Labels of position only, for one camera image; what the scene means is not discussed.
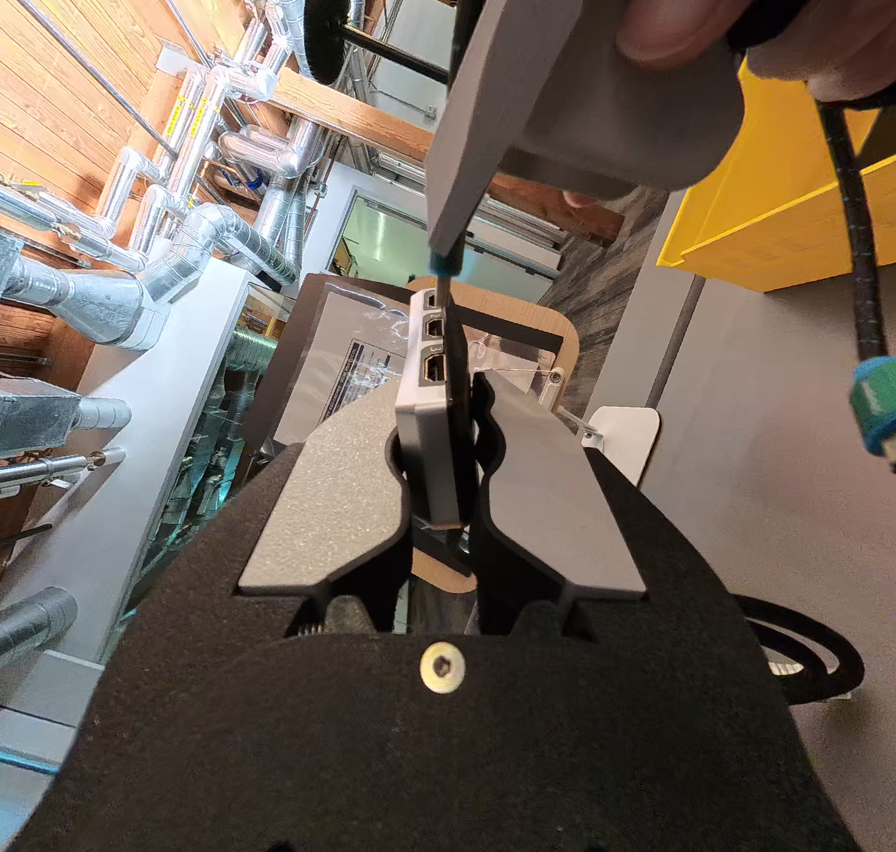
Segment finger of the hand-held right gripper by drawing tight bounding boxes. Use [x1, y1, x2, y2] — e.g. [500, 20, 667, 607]
[426, 0, 585, 258]

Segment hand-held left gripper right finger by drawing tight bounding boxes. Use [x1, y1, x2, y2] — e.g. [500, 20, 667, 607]
[470, 370, 648, 611]

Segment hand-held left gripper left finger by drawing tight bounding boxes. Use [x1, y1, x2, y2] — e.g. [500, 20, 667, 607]
[238, 389, 412, 611]

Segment silver multiport hub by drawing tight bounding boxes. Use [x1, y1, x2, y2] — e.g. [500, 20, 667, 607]
[395, 288, 471, 531]

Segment yellow plastic bin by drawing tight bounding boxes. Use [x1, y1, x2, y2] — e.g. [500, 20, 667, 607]
[657, 54, 896, 294]

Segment black braided hdmi cable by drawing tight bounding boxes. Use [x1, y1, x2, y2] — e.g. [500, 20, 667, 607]
[428, 96, 896, 706]

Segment person's right hand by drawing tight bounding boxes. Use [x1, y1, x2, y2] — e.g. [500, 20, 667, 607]
[616, 0, 896, 105]

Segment white metal stand base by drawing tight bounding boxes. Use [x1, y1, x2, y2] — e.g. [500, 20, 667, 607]
[490, 368, 662, 487]

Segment laminated instruction sheet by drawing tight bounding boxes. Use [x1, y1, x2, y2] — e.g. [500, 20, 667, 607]
[274, 285, 414, 447]

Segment black floor lamp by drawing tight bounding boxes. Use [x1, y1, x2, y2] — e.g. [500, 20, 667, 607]
[303, 0, 450, 86]

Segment silver ceiling ducts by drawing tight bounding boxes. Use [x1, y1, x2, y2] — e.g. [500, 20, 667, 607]
[0, 0, 372, 667]

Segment wooden support post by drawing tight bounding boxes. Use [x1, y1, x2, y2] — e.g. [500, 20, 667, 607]
[268, 67, 625, 250]

